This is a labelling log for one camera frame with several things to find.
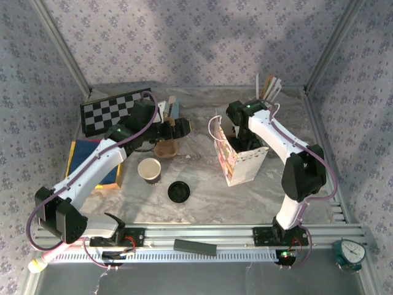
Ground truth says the black paper cup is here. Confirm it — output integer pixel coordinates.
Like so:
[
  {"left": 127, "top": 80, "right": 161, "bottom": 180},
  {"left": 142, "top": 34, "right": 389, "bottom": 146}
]
[{"left": 137, "top": 158, "right": 162, "bottom": 185}]

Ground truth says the cartoon print paper bag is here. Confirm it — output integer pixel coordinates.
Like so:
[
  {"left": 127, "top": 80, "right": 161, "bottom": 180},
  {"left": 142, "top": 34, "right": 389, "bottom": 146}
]
[{"left": 208, "top": 106, "right": 270, "bottom": 187}]

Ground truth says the blue napkin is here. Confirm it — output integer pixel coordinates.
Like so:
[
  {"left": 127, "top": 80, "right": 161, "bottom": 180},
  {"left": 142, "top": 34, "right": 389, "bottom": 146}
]
[{"left": 69, "top": 140, "right": 119, "bottom": 185}]

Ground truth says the tan wooden stick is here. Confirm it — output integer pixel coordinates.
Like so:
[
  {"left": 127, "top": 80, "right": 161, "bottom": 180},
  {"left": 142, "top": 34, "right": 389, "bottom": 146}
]
[{"left": 165, "top": 95, "right": 176, "bottom": 120}]

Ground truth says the brown pulp cup carrier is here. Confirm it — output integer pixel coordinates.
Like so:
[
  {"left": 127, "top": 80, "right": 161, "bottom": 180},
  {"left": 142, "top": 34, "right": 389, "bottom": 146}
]
[{"left": 153, "top": 140, "right": 180, "bottom": 159}]

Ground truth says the brown wooden stirrer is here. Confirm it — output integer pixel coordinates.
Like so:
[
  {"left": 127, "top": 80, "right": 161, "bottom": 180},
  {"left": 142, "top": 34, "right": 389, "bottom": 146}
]
[{"left": 262, "top": 75, "right": 274, "bottom": 100}]

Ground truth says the black and grey chessboard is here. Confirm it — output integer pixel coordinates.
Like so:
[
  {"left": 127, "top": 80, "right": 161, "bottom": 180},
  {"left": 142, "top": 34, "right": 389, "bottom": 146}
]
[{"left": 79, "top": 87, "right": 154, "bottom": 138}]

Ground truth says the brown cardboard tray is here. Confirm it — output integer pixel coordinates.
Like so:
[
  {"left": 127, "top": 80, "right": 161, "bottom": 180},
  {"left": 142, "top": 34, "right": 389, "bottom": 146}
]
[{"left": 96, "top": 162, "right": 125, "bottom": 190}]

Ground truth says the black plastic lid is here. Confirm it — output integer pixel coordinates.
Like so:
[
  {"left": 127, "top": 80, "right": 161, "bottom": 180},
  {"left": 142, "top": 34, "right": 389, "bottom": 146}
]
[{"left": 167, "top": 181, "right": 191, "bottom": 203}]

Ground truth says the dark rectangular block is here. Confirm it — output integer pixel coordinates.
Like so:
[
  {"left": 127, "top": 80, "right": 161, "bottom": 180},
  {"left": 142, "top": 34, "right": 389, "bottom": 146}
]
[{"left": 173, "top": 238, "right": 217, "bottom": 257}]

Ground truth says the small circuit board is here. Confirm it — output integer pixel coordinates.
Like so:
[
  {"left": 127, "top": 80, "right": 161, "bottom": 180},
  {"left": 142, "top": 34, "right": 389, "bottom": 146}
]
[
  {"left": 102, "top": 251, "right": 127, "bottom": 267},
  {"left": 274, "top": 249, "right": 298, "bottom": 266}
]

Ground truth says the pink stick with yellow end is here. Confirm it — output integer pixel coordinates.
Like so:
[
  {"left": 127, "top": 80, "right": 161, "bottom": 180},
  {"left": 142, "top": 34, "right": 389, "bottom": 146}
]
[{"left": 28, "top": 242, "right": 73, "bottom": 273}]

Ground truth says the teal alarm clock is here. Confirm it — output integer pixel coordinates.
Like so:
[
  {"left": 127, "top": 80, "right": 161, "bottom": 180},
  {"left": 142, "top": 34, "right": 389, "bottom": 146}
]
[{"left": 332, "top": 238, "right": 367, "bottom": 273}]

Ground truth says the aluminium frame post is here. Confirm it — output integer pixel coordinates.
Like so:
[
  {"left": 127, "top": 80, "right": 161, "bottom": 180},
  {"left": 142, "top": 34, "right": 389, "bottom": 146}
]
[
  {"left": 303, "top": 0, "right": 367, "bottom": 93},
  {"left": 32, "top": 0, "right": 93, "bottom": 96}
]

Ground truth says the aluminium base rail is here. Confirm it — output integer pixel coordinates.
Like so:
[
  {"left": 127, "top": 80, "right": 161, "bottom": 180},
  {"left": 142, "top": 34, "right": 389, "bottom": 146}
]
[{"left": 33, "top": 223, "right": 368, "bottom": 250}]

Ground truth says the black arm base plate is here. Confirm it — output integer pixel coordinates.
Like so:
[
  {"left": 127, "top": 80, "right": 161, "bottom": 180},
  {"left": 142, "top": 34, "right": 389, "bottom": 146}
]
[
  {"left": 252, "top": 226, "right": 310, "bottom": 247},
  {"left": 88, "top": 227, "right": 146, "bottom": 248}
]

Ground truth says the slotted cable duct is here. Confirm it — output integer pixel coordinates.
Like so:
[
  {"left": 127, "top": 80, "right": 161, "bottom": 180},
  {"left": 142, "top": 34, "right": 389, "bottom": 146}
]
[{"left": 50, "top": 248, "right": 279, "bottom": 264}]

